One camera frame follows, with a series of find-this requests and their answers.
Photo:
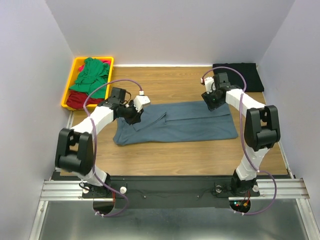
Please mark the blue-grey t-shirt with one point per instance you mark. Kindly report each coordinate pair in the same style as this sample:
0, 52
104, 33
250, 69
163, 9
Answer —
177, 122

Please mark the dark red t-shirt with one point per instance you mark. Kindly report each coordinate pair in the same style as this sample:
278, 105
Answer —
77, 99

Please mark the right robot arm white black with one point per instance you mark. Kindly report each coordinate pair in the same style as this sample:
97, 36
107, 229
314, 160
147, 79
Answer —
259, 127

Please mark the yellow plastic tray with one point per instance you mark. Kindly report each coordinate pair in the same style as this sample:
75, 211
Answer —
79, 61

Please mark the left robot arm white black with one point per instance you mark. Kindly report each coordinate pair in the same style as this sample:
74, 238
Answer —
76, 149

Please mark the green t-shirt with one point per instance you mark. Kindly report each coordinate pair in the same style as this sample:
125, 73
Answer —
94, 74

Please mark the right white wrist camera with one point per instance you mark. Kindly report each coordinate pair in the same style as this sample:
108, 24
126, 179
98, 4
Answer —
209, 84

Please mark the pink t-shirt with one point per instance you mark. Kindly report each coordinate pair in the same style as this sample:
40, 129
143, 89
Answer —
103, 61

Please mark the folded black t-shirt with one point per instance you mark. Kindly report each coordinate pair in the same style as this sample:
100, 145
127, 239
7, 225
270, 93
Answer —
247, 70

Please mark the electronics board with leds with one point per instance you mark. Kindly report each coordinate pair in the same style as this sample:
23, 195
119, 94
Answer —
242, 206

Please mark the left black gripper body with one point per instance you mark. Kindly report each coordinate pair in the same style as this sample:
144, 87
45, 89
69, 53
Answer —
130, 113

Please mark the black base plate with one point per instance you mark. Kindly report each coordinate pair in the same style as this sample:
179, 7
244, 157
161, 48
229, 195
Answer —
168, 192

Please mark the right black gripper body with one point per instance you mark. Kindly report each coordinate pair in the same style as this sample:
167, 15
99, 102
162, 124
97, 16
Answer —
211, 100

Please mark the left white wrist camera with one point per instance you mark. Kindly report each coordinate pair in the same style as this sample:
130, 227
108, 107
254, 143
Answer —
141, 101

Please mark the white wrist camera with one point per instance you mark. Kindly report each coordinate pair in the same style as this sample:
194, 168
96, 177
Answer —
209, 84
141, 101

